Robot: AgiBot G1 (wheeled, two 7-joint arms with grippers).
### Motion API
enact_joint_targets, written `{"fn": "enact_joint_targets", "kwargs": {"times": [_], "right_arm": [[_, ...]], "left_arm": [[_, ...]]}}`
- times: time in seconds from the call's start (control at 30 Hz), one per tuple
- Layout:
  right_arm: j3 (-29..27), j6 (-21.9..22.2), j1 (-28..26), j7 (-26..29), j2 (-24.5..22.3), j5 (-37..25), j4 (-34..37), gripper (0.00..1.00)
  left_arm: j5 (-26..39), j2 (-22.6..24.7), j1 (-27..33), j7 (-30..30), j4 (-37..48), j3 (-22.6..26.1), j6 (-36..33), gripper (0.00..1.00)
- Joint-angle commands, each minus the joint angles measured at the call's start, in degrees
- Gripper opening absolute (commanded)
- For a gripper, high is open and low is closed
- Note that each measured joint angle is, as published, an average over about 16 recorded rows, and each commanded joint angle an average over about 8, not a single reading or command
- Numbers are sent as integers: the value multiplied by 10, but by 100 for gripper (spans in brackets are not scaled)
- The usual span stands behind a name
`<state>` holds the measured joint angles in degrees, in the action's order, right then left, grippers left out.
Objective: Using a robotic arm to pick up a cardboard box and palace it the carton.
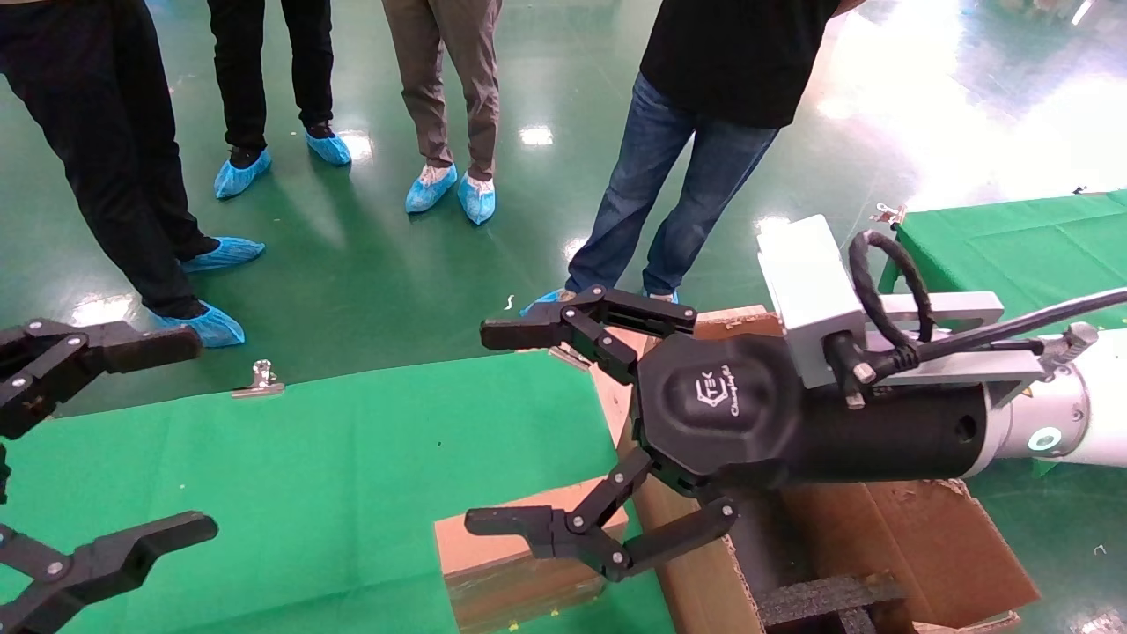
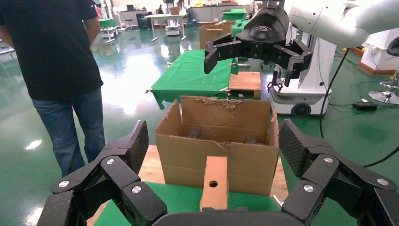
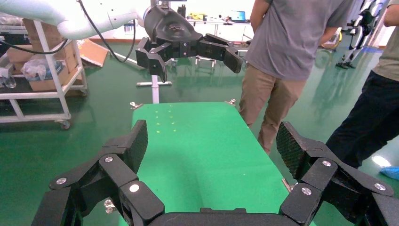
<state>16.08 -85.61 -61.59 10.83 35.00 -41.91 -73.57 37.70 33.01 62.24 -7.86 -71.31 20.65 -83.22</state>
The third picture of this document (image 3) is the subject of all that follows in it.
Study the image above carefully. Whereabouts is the white table leg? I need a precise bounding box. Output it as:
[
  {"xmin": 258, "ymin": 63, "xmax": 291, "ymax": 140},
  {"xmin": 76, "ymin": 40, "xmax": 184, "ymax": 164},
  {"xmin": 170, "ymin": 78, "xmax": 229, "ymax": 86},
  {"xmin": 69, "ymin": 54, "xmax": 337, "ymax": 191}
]
[{"xmin": 136, "ymin": 74, "xmax": 173, "ymax": 104}]

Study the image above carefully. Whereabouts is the wide brown cardboard box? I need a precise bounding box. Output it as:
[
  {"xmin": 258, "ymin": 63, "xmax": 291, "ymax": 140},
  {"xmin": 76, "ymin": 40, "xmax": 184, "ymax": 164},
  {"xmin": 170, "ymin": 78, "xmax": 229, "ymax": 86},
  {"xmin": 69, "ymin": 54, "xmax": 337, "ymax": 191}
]
[{"xmin": 28, "ymin": 57, "xmax": 80, "ymax": 93}]

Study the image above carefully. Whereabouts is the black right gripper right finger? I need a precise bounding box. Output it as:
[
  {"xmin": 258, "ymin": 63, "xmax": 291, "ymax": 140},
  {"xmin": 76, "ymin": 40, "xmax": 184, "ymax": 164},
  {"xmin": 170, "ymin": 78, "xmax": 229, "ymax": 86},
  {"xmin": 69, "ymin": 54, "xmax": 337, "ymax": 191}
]
[{"xmin": 276, "ymin": 121, "xmax": 399, "ymax": 226}]

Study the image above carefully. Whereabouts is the white metal shelf cart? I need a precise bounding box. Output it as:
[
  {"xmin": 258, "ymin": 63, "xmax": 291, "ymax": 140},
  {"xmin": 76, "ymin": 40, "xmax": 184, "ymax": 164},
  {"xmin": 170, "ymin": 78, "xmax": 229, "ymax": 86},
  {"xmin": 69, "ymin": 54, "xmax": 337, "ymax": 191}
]
[{"xmin": 0, "ymin": 18, "xmax": 89, "ymax": 130}]

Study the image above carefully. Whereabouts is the flat cardboard sheet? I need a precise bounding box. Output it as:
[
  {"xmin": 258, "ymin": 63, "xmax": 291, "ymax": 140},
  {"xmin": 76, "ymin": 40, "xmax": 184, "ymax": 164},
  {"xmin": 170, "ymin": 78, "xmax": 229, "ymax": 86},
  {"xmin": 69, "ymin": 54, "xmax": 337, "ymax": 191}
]
[{"xmin": 78, "ymin": 39, "xmax": 109, "ymax": 68}]

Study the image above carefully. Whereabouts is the green table cloth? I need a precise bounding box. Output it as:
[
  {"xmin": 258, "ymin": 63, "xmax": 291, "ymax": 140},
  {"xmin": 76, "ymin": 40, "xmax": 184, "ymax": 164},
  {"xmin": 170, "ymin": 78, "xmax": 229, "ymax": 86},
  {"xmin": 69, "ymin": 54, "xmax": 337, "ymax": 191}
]
[{"xmin": 118, "ymin": 101, "xmax": 317, "ymax": 226}]

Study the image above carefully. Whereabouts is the person in tan shirt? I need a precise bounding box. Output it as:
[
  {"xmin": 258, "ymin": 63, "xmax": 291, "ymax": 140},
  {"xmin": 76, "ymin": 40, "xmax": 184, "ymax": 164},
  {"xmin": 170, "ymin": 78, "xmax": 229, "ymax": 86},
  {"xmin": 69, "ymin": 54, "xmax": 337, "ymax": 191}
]
[{"xmin": 325, "ymin": 0, "xmax": 399, "ymax": 169}]

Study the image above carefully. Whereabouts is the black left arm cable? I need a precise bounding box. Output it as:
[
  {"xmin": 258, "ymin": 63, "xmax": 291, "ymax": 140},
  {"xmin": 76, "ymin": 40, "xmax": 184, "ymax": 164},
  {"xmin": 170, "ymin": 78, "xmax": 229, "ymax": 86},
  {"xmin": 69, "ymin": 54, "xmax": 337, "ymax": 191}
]
[{"xmin": 0, "ymin": 0, "xmax": 138, "ymax": 63}]

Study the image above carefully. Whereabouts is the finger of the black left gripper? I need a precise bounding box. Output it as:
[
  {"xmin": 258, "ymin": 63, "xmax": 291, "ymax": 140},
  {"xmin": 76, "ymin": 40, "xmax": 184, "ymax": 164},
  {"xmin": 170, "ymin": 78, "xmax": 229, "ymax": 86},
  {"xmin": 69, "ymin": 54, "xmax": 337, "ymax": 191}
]
[
  {"xmin": 135, "ymin": 36, "xmax": 173, "ymax": 84},
  {"xmin": 197, "ymin": 33, "xmax": 244, "ymax": 74}
]

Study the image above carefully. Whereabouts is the person in khaki trousers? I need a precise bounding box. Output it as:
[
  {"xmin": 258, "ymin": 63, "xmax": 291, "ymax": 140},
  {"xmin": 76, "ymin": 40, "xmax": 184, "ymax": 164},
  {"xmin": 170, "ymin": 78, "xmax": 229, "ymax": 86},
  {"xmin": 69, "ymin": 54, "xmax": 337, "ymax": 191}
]
[{"xmin": 238, "ymin": 0, "xmax": 356, "ymax": 156}]

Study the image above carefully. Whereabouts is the yellow reel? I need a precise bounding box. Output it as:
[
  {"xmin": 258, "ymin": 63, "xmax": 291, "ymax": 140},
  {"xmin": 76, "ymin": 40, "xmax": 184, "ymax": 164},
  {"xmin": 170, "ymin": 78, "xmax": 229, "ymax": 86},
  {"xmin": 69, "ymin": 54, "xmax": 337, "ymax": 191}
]
[{"xmin": 320, "ymin": 28, "xmax": 343, "ymax": 50}]

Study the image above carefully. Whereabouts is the clear plastic bag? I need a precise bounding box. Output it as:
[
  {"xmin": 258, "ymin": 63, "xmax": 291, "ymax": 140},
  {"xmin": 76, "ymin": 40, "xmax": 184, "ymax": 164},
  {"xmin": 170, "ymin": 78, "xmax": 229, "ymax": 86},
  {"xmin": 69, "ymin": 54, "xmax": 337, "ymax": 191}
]
[{"xmin": 21, "ymin": 54, "xmax": 64, "ymax": 82}]

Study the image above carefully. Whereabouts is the open laptop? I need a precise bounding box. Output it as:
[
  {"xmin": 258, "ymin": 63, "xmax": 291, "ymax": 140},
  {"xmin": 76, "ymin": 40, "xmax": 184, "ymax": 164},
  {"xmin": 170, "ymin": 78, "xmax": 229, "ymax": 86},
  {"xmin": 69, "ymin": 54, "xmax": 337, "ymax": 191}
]
[{"xmin": 231, "ymin": 10, "xmax": 247, "ymax": 23}]

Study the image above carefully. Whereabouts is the small brown cardboard box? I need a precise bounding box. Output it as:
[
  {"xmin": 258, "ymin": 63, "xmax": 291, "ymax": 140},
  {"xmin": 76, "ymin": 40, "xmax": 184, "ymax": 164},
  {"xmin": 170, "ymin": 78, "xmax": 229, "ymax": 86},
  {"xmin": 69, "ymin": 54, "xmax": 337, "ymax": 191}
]
[{"xmin": 6, "ymin": 44, "xmax": 35, "ymax": 63}]

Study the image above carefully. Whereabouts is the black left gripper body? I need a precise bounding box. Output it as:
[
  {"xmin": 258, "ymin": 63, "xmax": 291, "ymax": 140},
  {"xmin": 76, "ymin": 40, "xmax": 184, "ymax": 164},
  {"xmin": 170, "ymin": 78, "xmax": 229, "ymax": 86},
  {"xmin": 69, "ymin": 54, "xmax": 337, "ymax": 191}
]
[{"xmin": 143, "ymin": 5, "xmax": 204, "ymax": 59}]

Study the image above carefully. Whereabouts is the blue disposable shoe cover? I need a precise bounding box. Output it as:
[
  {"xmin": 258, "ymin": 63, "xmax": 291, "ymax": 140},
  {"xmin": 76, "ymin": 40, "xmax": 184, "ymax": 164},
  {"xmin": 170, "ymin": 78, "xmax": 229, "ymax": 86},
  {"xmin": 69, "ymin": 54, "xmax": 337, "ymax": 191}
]
[{"xmin": 379, "ymin": 166, "xmax": 399, "ymax": 181}]

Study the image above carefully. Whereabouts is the white floor stand bar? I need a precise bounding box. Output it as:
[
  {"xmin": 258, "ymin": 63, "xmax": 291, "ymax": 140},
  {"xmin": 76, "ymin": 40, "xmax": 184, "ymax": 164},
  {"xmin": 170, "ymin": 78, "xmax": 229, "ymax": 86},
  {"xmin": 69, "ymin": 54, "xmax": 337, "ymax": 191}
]
[{"xmin": 109, "ymin": 51, "xmax": 147, "ymax": 71}]

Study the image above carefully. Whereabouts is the clear plastic bottle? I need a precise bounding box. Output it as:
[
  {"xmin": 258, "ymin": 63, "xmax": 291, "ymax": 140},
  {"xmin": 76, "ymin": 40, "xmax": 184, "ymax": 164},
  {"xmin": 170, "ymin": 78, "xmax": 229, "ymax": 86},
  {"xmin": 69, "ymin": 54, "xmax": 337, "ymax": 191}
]
[{"xmin": 0, "ymin": 67, "xmax": 17, "ymax": 89}]

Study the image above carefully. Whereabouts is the white office desk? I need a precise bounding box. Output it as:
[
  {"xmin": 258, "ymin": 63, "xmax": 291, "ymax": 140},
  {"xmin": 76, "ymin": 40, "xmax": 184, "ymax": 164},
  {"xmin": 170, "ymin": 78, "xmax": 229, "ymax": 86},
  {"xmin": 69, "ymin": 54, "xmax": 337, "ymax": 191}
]
[{"xmin": 186, "ymin": 18, "xmax": 253, "ymax": 41}]

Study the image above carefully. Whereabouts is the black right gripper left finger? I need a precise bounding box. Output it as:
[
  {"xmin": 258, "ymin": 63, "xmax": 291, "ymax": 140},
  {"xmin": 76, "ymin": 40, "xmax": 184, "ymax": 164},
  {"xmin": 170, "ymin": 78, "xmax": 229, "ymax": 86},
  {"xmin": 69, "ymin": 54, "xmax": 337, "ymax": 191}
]
[{"xmin": 31, "ymin": 119, "xmax": 166, "ymax": 226}]

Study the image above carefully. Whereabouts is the large brown cardboard box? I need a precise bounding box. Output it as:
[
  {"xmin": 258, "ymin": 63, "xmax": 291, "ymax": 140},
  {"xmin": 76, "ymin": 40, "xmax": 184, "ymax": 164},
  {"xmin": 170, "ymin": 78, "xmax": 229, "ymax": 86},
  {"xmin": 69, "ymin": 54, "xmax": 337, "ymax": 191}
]
[{"xmin": 22, "ymin": 18, "xmax": 79, "ymax": 52}]

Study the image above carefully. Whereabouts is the black and white robot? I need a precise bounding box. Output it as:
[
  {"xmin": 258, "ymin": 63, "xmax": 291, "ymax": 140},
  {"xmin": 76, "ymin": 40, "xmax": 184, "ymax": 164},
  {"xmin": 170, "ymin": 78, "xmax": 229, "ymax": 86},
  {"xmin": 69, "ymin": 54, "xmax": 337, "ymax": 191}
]
[{"xmin": 336, "ymin": 0, "xmax": 389, "ymax": 70}]

